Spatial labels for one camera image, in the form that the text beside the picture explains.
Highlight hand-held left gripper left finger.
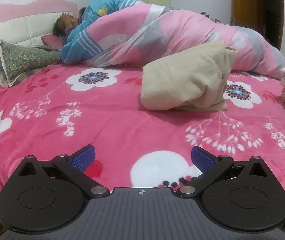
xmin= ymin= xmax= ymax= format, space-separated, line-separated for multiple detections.
xmin=15 ymin=144 xmax=110 ymax=198

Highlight pink white headboard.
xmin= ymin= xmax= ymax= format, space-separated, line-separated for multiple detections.
xmin=0 ymin=0 xmax=81 ymax=94

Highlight green patterned pillow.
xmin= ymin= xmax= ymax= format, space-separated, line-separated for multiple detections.
xmin=0 ymin=39 xmax=61 ymax=88

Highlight beige pants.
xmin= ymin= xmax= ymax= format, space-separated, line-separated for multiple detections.
xmin=140 ymin=41 xmax=237 ymax=112

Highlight pink floral bed blanket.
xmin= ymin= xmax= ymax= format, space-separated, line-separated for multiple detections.
xmin=0 ymin=64 xmax=285 ymax=195

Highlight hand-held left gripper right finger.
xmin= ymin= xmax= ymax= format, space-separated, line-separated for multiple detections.
xmin=176 ymin=145 xmax=270 ymax=198

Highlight dark pink pillow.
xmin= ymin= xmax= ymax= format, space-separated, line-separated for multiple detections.
xmin=40 ymin=33 xmax=64 ymax=49

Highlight pink grey blue quilt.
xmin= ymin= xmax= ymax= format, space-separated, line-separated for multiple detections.
xmin=59 ymin=0 xmax=285 ymax=80

